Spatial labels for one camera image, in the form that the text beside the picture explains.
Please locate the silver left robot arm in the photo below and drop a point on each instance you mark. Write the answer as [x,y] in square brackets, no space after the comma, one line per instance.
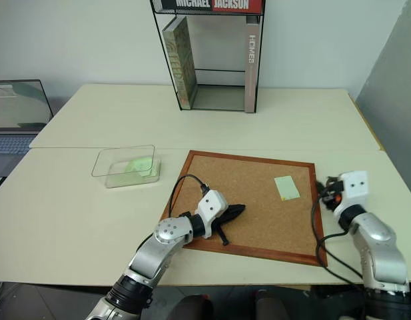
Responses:
[165,235]

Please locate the green and brown patterned book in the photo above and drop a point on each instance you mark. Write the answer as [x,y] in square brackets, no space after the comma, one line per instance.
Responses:
[180,60]

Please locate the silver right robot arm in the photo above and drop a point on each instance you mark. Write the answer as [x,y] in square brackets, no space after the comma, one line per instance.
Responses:
[378,243]

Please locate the Michael Jackson book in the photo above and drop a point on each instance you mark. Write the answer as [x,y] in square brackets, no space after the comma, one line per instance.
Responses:
[208,4]

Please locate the clear plastic box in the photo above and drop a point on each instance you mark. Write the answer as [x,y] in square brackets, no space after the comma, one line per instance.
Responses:
[125,166]

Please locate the flat green sticky note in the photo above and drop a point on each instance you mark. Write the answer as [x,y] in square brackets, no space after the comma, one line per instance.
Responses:
[286,186]

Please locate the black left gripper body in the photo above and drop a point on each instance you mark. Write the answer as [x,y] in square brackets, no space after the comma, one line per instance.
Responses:
[223,220]

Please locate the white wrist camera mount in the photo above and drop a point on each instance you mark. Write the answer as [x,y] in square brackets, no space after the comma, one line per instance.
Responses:
[210,203]
[355,186]

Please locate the curled green sticky note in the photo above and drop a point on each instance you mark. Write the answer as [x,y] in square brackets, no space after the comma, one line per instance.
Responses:
[138,166]

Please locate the grey Homes book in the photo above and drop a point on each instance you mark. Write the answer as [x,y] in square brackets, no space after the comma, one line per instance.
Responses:
[251,66]

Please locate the grey laptop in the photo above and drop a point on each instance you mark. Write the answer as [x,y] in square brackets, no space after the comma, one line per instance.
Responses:
[15,110]

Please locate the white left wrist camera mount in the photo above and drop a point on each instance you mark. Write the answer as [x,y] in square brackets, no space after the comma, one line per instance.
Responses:
[210,203]

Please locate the wood-framed cork board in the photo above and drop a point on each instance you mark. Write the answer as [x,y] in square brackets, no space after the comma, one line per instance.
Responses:
[245,206]

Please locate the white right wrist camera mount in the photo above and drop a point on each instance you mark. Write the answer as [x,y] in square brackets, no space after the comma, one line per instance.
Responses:
[355,186]

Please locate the grey partition panel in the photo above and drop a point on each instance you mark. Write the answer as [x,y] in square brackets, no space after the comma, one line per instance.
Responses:
[391,100]

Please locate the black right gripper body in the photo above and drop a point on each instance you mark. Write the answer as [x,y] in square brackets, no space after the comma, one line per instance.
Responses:
[335,193]

